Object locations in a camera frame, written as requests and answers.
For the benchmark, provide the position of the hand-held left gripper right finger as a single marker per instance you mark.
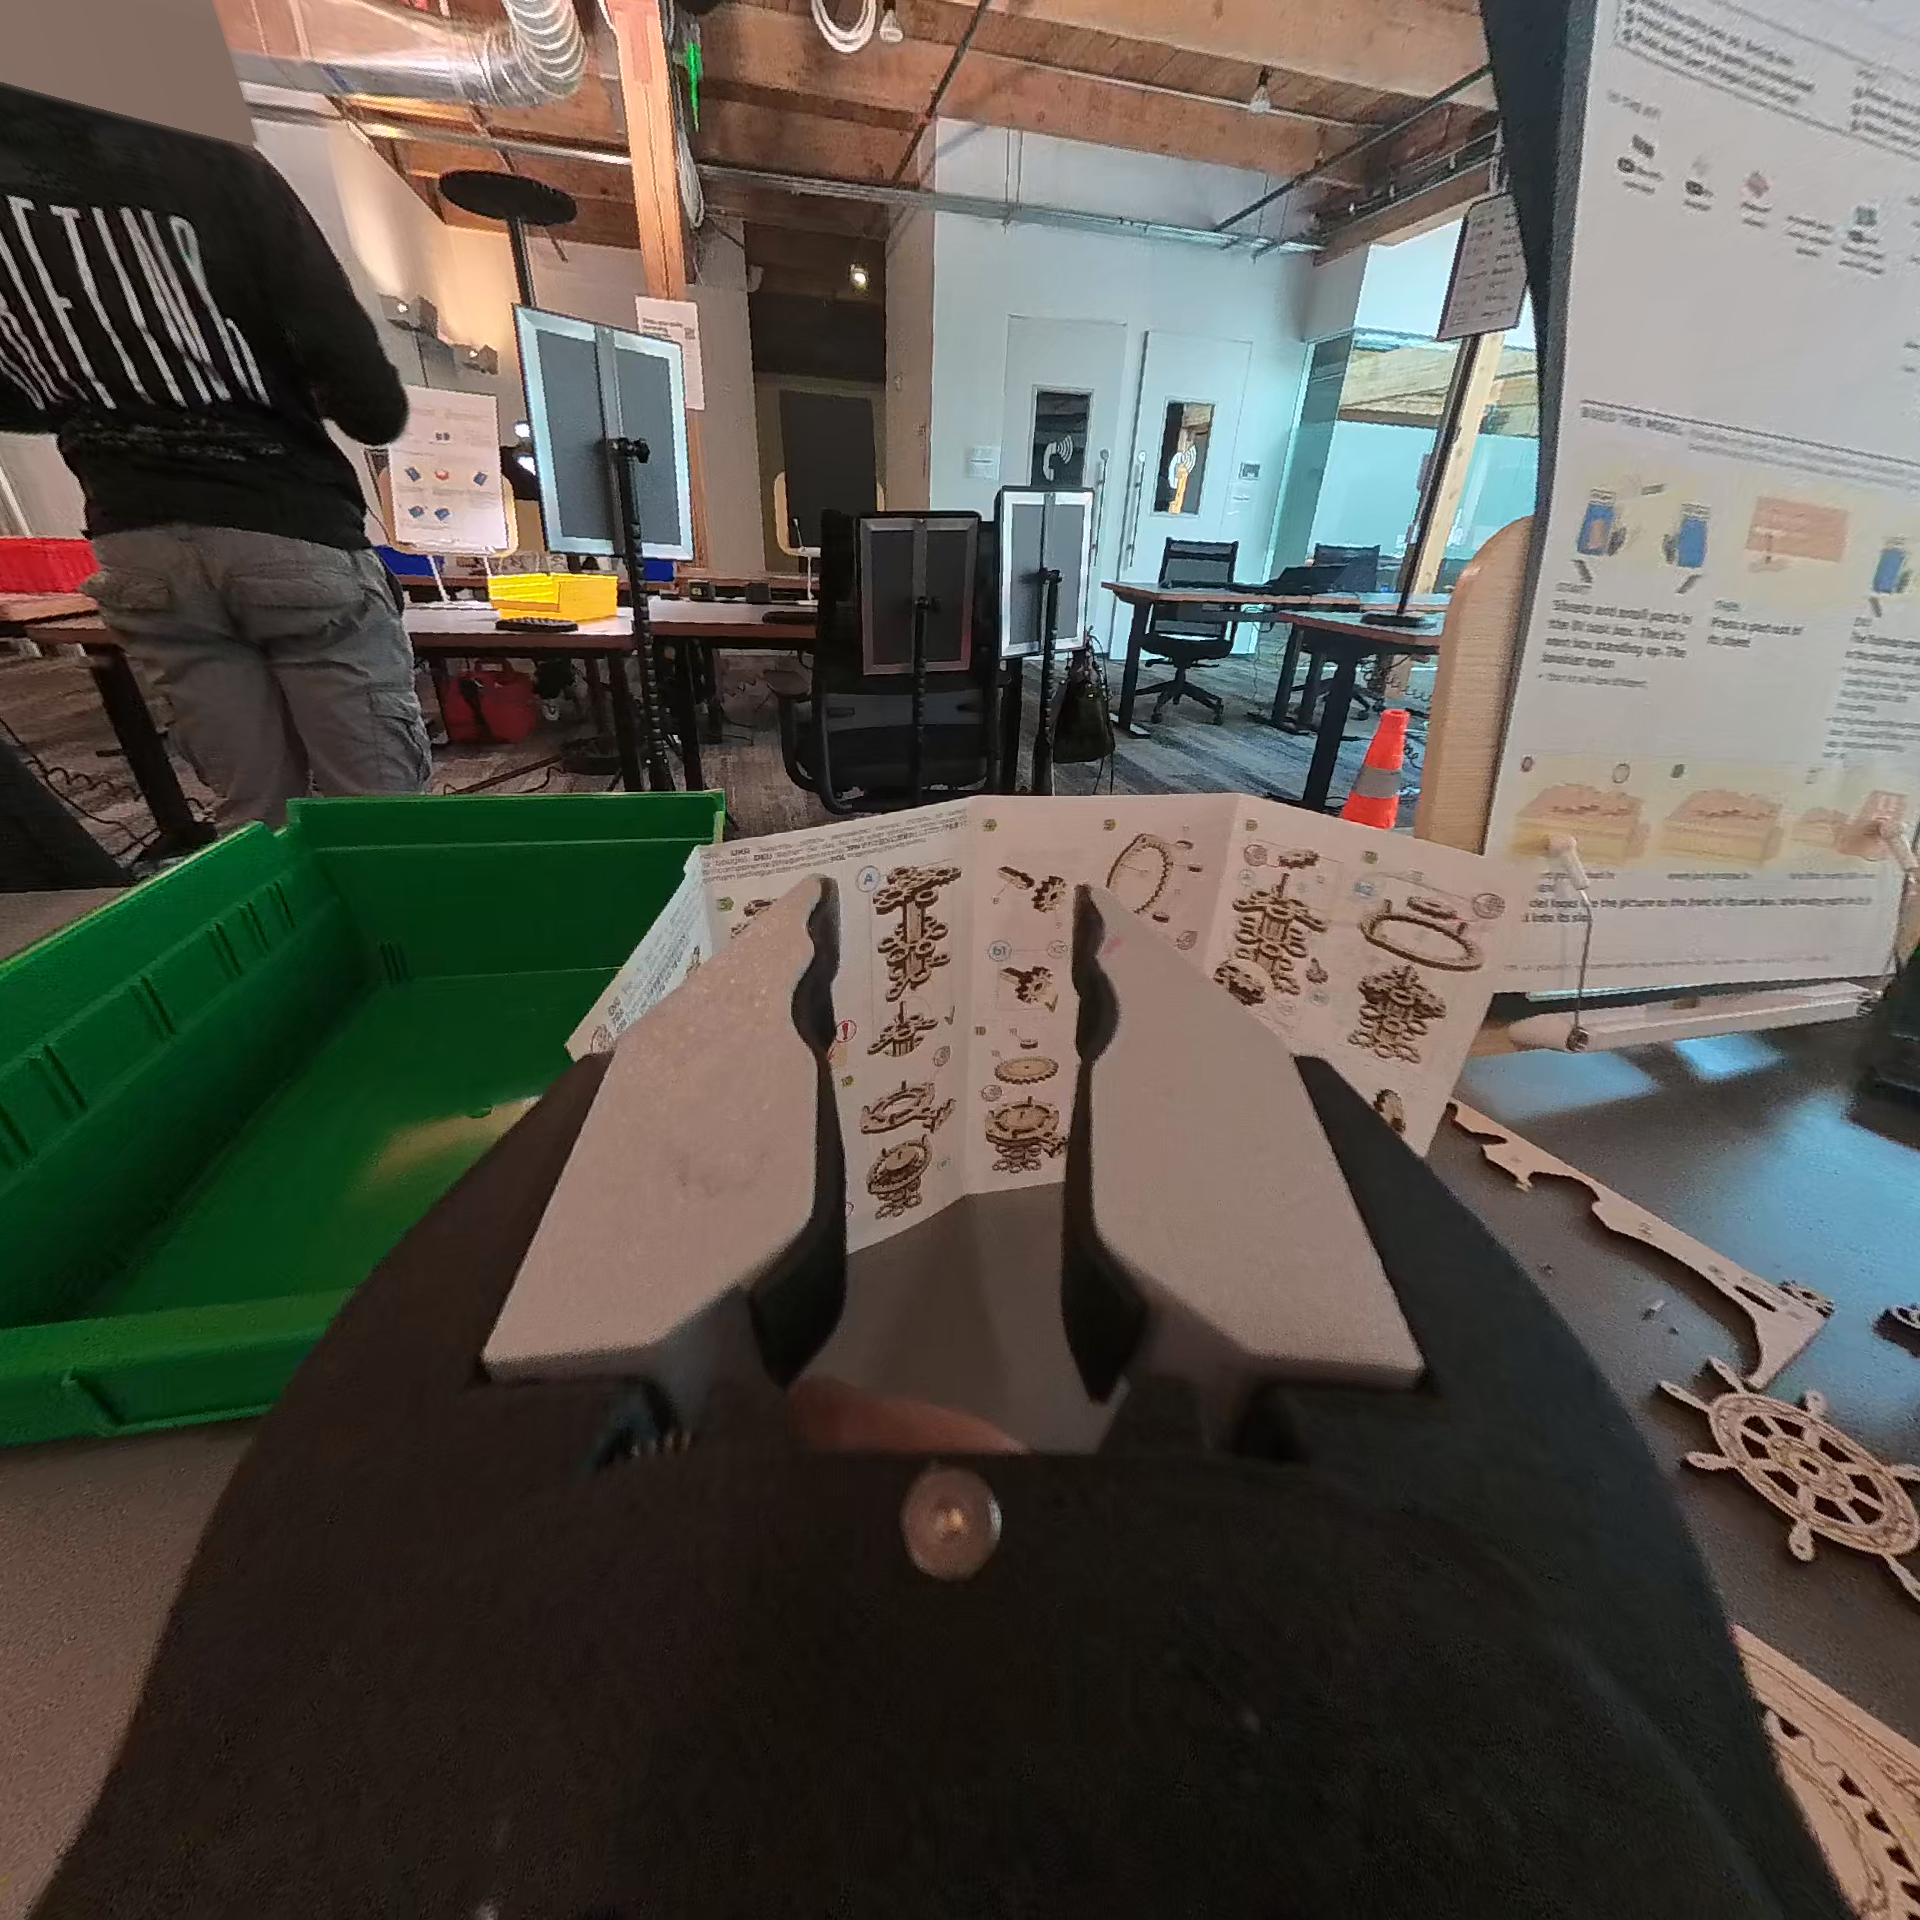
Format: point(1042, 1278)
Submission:
point(1230, 1201)

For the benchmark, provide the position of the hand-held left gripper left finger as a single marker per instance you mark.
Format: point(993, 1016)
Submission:
point(674, 1170)

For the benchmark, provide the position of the wooden sheet with round pattern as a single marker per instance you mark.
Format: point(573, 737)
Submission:
point(1852, 1785)

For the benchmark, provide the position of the person's left hand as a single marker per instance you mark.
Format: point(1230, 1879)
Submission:
point(900, 1419)

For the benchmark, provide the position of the folded paper instruction leaflet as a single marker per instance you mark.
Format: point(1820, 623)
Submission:
point(990, 961)

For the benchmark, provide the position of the green plastic bin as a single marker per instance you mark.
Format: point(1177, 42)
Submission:
point(300, 1050)

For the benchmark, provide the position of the orange traffic cone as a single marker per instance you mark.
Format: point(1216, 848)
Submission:
point(1380, 772)

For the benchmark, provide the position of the red bag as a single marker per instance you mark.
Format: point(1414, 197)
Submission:
point(492, 702)

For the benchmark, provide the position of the wooden desk with black legs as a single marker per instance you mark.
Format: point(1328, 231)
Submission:
point(1274, 614)

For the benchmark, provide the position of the yellow plastic bin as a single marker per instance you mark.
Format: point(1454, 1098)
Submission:
point(555, 596)

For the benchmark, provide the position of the black-framed light panel on stand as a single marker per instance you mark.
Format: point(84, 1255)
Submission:
point(915, 592)

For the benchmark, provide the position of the wooden ship wheel part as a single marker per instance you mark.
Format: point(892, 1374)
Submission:
point(1809, 1470)

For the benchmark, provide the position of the small light panel on stand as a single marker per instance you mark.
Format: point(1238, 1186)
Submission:
point(1047, 570)

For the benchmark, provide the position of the blue plastic bin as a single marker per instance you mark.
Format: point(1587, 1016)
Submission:
point(408, 560)

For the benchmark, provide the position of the white instruction sheet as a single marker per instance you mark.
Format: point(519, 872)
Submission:
point(444, 464)

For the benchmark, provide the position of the white phone booth door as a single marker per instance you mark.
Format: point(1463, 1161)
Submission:
point(1192, 450)
point(1063, 435)

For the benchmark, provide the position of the large light panel on stand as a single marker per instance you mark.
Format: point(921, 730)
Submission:
point(579, 421)

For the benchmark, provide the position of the paper notice on pillar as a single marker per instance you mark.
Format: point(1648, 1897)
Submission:
point(669, 351)

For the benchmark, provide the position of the brown wooden desk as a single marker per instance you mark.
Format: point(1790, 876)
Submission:
point(60, 619)

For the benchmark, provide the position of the red plastic bin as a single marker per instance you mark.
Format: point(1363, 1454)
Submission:
point(44, 564)

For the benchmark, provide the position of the instruction board with wooden stand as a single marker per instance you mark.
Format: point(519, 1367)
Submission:
point(1724, 450)

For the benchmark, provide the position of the hanging sign on pole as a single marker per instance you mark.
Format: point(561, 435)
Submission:
point(1483, 267)

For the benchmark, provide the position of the black floor lamp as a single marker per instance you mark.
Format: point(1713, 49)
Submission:
point(507, 199)

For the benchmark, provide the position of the wavy wooden frame strip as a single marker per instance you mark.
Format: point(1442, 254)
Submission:
point(1680, 1244)

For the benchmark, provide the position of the silver ventilation duct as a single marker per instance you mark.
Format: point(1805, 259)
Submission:
point(480, 53)

